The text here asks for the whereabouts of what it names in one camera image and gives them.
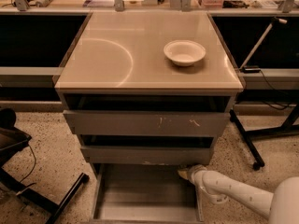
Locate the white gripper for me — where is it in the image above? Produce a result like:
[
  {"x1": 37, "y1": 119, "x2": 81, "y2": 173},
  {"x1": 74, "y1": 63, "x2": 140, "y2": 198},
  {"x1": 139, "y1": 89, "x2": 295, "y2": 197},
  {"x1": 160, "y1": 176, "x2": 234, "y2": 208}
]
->
[{"x1": 178, "y1": 165, "x2": 207, "y2": 185}]

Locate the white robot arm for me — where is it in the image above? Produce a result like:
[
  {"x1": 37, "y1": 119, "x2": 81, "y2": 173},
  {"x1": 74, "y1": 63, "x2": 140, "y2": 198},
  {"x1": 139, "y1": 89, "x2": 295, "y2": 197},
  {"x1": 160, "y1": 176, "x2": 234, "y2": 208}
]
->
[{"x1": 178, "y1": 165, "x2": 299, "y2": 224}]

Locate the grey top drawer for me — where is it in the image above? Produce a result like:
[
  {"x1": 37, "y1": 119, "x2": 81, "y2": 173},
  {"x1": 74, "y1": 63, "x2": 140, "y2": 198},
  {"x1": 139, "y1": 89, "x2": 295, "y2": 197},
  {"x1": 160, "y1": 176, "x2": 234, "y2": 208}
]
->
[{"x1": 64, "y1": 110, "x2": 229, "y2": 137}]

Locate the grey drawer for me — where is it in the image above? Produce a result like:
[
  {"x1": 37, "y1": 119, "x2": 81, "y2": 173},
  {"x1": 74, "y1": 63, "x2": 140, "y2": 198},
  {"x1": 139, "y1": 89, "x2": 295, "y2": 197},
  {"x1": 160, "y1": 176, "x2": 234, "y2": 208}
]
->
[
  {"x1": 64, "y1": 110, "x2": 229, "y2": 137},
  {"x1": 90, "y1": 164, "x2": 204, "y2": 224},
  {"x1": 80, "y1": 146, "x2": 213, "y2": 165}
]

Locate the grey bottom drawer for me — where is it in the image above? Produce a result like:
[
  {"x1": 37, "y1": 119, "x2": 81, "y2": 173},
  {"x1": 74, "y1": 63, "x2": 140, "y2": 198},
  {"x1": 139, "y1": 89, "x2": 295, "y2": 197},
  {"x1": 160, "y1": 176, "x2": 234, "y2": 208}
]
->
[{"x1": 90, "y1": 164, "x2": 204, "y2": 224}]

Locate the grey middle drawer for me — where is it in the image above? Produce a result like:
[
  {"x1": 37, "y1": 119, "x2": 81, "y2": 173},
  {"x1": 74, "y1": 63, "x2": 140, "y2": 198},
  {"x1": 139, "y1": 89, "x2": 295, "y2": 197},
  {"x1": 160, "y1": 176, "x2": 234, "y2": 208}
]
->
[{"x1": 80, "y1": 146, "x2": 213, "y2": 165}]

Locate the grey drawer cabinet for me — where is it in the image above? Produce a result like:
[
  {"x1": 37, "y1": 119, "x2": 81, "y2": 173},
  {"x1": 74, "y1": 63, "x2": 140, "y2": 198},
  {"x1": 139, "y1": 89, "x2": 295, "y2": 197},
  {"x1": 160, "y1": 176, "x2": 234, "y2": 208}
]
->
[{"x1": 54, "y1": 9, "x2": 244, "y2": 173}]

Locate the black wheeled stand right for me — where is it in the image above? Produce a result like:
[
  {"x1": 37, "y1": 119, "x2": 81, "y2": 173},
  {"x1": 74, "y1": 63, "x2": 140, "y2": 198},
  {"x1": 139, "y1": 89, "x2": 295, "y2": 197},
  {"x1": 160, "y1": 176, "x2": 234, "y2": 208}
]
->
[{"x1": 230, "y1": 105, "x2": 299, "y2": 171}]

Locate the white bowl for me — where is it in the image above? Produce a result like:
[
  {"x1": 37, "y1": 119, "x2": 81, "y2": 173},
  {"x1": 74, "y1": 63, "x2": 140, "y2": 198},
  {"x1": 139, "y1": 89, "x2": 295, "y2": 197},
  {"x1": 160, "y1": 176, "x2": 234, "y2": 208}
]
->
[{"x1": 164, "y1": 40, "x2": 206, "y2": 67}]

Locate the black stand left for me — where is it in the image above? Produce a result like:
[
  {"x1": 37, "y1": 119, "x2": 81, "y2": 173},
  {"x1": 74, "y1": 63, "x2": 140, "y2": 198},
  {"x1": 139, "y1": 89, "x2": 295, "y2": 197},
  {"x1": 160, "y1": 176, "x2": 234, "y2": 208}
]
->
[{"x1": 0, "y1": 107, "x2": 91, "y2": 224}]

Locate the white rod with black tip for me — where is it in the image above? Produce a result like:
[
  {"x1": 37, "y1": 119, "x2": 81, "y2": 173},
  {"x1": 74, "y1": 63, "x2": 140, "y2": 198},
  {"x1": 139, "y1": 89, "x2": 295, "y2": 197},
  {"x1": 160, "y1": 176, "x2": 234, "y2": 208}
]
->
[{"x1": 239, "y1": 17, "x2": 288, "y2": 70}]

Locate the black cable on floor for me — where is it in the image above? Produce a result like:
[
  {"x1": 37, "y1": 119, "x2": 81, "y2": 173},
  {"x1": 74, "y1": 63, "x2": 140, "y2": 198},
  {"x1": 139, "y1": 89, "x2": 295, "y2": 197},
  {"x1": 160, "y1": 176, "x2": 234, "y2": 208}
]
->
[{"x1": 17, "y1": 144, "x2": 37, "y2": 198}]

